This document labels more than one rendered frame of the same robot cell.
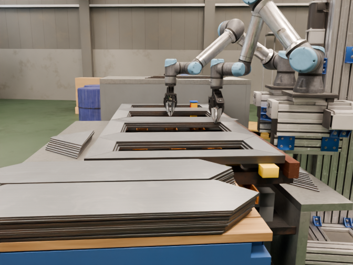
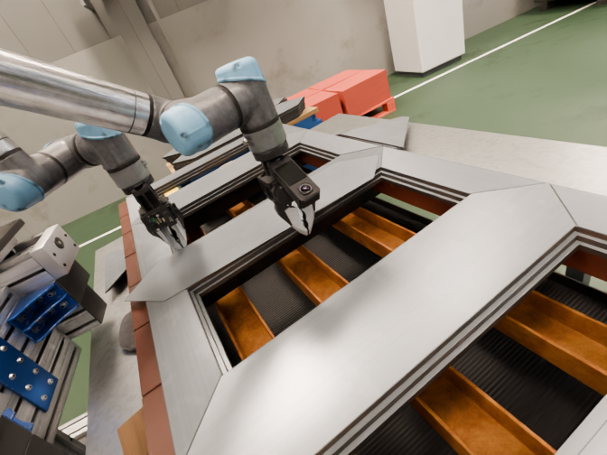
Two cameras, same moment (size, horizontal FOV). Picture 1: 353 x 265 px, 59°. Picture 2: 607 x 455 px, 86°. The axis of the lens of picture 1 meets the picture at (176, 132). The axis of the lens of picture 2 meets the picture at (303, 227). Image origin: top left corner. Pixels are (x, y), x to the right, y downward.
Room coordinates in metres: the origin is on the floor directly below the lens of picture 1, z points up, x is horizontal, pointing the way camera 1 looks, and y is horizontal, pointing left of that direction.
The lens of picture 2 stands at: (2.61, -0.10, 1.25)
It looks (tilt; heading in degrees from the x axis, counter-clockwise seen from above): 33 degrees down; 167
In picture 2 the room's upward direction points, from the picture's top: 23 degrees counter-clockwise
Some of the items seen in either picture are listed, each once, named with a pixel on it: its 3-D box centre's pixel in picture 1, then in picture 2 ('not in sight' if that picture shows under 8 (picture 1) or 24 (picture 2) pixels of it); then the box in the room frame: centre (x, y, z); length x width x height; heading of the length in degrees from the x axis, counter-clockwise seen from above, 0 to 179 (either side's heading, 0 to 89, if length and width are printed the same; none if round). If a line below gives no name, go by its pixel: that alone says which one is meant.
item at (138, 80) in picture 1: (174, 80); not in sight; (2.98, 0.03, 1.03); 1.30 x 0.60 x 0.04; 95
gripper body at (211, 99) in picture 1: (215, 96); (152, 204); (1.81, -0.23, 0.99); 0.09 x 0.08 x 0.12; 5
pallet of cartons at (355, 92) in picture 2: not in sight; (327, 109); (-0.79, 1.48, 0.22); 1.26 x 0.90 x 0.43; 84
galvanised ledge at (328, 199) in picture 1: (263, 156); (126, 325); (1.71, -0.50, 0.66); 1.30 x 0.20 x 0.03; 5
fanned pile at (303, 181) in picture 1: (285, 171); (124, 260); (1.35, -0.50, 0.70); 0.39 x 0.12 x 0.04; 5
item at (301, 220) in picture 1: (248, 187); not in sight; (1.70, -0.42, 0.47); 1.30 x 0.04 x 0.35; 5
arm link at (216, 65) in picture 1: (217, 68); (107, 142); (1.80, -0.23, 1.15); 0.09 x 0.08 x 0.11; 55
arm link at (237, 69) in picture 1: (234, 69); (68, 157); (1.76, -0.32, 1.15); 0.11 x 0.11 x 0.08; 55
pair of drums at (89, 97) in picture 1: (99, 111); not in sight; (5.06, 1.28, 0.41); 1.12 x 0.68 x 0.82; 174
